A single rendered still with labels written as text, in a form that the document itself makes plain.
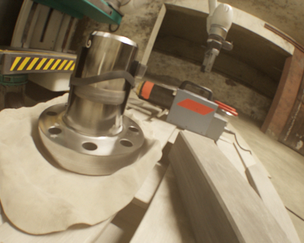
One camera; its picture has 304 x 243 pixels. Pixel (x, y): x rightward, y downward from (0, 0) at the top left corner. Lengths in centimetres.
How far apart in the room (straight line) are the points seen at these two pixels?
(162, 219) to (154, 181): 12
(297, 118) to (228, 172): 472
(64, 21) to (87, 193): 82
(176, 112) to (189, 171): 44
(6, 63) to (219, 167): 49
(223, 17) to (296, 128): 450
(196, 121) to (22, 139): 66
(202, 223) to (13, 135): 39
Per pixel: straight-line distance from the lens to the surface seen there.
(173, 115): 70
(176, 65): 950
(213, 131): 74
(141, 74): 32
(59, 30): 91
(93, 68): 28
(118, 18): 92
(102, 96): 28
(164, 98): 71
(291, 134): 496
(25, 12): 75
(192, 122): 71
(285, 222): 47
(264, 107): 1025
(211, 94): 76
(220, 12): 82
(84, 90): 29
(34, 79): 63
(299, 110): 498
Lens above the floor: 35
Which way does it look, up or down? 18 degrees down
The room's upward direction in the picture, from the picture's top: 20 degrees clockwise
